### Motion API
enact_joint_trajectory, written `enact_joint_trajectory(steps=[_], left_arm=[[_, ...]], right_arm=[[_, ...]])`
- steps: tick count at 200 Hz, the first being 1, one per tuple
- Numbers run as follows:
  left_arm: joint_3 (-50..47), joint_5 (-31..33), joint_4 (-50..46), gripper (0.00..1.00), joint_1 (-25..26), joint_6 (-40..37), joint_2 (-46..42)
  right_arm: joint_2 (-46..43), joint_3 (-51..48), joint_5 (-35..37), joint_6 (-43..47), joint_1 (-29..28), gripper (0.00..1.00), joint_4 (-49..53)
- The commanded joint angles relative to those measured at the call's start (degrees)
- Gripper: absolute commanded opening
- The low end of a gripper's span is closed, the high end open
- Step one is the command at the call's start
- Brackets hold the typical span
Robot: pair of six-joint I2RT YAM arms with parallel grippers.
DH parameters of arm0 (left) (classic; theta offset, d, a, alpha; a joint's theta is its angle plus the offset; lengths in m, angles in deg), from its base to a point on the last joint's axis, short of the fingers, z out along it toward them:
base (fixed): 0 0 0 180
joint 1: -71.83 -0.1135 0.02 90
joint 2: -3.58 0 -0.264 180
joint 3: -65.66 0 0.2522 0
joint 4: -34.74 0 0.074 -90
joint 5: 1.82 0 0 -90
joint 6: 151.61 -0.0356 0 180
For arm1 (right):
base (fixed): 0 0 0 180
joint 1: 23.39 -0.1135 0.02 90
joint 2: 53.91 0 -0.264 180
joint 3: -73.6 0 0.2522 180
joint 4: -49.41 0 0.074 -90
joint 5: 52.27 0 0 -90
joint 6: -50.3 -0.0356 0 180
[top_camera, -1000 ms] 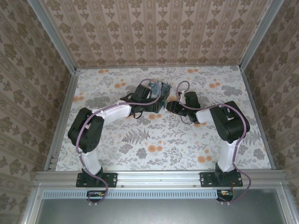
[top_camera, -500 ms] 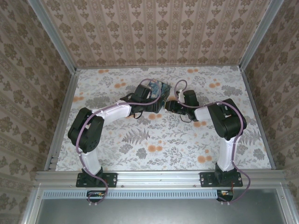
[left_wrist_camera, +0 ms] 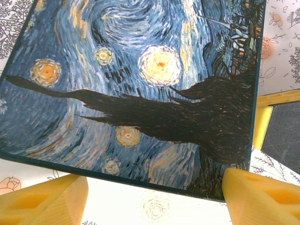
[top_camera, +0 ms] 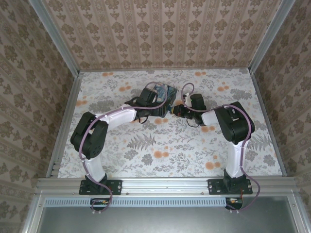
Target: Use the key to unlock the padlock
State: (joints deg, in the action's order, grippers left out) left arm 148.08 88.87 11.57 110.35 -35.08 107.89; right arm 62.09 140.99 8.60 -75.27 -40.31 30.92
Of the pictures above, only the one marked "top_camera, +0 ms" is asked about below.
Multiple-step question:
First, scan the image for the starry night print tin box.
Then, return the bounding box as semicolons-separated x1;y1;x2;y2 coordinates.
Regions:
155;82;178;115

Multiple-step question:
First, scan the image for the black connector board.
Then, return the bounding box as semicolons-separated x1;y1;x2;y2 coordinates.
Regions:
90;198;110;211
224;197;244;210

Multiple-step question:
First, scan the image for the grey sheet metal panel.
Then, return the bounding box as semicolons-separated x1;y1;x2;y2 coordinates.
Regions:
36;197;302;233

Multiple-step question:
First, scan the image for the right thin black wire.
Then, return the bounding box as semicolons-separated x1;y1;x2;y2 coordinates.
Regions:
185;117;200;128

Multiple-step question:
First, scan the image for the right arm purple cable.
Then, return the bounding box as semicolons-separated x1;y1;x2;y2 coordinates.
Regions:
181;83;260;214

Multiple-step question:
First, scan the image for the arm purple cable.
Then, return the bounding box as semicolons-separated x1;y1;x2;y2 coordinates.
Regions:
181;83;260;214
79;82;169;215

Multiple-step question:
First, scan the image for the long aluminium base rail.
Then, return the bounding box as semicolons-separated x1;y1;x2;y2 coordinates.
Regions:
36;176;298;195

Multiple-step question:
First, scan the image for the aluminium side rail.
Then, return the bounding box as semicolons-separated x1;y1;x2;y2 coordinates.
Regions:
45;72;84;178
250;69;289;177

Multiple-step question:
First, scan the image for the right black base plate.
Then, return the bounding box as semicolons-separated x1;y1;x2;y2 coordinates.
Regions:
207;179;253;196

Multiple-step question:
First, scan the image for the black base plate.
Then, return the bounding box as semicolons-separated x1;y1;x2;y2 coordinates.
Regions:
207;179;253;196
79;179;122;196

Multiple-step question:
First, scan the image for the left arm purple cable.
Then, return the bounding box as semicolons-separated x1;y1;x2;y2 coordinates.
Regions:
79;82;169;215

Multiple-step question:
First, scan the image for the slotted grey cable duct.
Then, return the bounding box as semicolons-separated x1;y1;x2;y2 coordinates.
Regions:
45;197;245;206

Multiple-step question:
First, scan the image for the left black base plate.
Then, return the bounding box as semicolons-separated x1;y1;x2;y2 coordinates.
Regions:
79;179;122;196

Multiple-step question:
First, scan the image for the aluminium corner post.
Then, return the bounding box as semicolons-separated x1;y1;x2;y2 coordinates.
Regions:
247;0;296;74
27;0;81;76

